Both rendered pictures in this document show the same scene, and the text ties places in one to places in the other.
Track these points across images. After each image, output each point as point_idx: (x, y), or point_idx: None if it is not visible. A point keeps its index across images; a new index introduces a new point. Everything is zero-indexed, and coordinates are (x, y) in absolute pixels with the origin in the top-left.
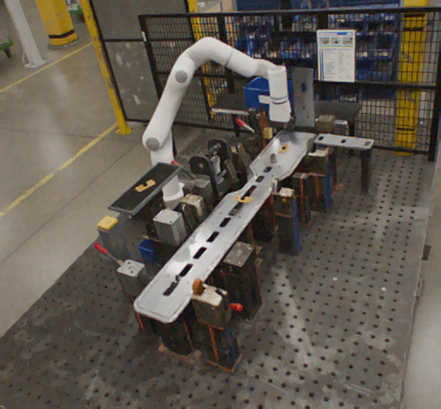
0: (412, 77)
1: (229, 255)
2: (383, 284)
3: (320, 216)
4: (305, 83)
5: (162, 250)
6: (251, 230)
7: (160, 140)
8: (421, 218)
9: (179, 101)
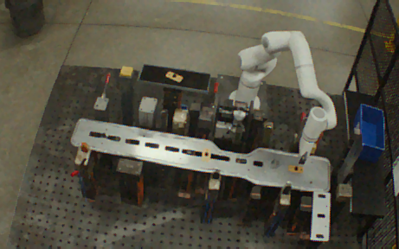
0: None
1: (126, 160)
2: None
3: (257, 231)
4: (357, 151)
5: None
6: (203, 177)
7: (242, 65)
8: None
9: (268, 55)
